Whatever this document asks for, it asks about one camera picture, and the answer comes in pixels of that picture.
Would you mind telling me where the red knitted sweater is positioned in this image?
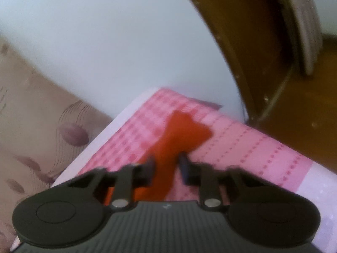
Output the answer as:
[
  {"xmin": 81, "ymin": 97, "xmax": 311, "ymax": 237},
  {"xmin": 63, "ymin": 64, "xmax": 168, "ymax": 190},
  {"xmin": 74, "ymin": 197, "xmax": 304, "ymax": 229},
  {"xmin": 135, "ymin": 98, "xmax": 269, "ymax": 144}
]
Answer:
[{"xmin": 103, "ymin": 110, "xmax": 214, "ymax": 207}]

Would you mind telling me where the pink checkered bed sheet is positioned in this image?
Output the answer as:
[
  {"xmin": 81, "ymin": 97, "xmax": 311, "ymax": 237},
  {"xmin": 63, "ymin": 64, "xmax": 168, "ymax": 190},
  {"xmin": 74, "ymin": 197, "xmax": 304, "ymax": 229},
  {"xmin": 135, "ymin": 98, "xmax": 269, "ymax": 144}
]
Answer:
[{"xmin": 56, "ymin": 89, "xmax": 336, "ymax": 252}]

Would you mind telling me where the beige leaf-patterned mattress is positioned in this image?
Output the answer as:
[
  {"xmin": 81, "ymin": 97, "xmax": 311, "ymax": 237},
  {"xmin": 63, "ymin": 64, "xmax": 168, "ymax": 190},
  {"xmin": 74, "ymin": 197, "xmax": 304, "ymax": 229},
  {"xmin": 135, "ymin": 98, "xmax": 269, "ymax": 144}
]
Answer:
[{"xmin": 1, "ymin": 39, "xmax": 111, "ymax": 252}]

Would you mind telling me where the brown wooden door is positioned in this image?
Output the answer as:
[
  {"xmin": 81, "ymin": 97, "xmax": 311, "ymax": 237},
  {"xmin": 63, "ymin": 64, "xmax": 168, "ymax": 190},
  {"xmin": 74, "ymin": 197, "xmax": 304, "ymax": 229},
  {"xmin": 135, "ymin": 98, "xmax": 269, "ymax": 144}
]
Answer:
[{"xmin": 191, "ymin": 0, "xmax": 336, "ymax": 170}]

